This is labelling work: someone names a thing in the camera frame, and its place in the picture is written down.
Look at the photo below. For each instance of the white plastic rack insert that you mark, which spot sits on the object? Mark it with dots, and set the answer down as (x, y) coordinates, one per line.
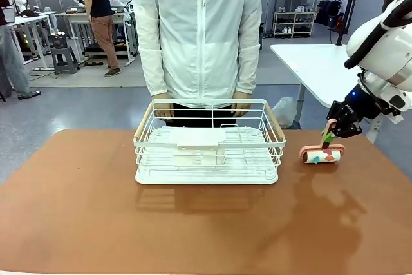
(198, 136)

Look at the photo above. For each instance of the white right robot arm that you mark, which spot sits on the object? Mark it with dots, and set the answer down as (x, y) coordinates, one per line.
(386, 49)

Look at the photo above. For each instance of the white wall socket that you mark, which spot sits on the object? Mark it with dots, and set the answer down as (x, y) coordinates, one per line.
(376, 126)

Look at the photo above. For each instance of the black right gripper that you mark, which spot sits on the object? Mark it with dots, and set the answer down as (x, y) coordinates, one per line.
(354, 107)

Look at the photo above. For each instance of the pink lint roller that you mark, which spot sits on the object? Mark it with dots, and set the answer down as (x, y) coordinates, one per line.
(322, 156)

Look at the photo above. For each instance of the grey plastic stool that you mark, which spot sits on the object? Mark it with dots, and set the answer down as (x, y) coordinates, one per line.
(64, 59)

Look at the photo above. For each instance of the black tripod stand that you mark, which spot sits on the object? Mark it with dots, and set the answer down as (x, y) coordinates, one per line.
(349, 4)

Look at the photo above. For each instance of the white sneaker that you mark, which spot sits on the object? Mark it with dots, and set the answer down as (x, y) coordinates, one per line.
(281, 9)
(287, 30)
(300, 9)

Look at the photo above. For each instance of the person's left hand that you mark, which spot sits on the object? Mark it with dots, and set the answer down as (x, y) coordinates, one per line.
(241, 106)

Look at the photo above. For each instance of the grey bucket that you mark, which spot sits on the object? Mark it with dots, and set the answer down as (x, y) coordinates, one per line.
(9, 15)

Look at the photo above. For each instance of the wooden shoe rack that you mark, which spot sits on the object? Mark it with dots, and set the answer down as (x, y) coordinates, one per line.
(294, 13)

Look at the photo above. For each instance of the person's left forearm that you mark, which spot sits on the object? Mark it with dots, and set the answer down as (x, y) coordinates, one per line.
(248, 69)

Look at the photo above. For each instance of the person in white jacket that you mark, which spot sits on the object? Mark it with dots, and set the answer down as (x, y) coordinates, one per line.
(199, 30)

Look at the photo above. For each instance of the person in grey trousers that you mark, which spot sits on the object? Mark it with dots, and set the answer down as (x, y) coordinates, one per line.
(11, 62)

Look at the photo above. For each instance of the white drip tray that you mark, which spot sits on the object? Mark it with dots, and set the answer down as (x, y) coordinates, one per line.
(206, 178)

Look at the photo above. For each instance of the person's right forearm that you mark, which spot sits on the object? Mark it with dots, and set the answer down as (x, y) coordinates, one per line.
(153, 72)

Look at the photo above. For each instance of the white workbench table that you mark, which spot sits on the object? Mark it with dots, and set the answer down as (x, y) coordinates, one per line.
(74, 15)

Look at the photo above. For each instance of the black bags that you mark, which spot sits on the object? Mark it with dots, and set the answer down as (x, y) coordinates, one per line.
(328, 11)

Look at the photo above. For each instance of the clear plastic bag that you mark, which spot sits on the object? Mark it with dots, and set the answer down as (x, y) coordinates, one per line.
(284, 112)

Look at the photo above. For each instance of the person's right hand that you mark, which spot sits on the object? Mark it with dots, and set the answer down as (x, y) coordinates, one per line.
(164, 109)

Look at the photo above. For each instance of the black basket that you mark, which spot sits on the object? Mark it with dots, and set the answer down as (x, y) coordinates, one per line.
(59, 41)

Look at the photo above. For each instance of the white desk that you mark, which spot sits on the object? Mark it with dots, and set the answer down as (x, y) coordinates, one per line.
(29, 18)

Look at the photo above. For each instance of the white paper tag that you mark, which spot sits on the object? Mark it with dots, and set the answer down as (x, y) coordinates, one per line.
(396, 117)

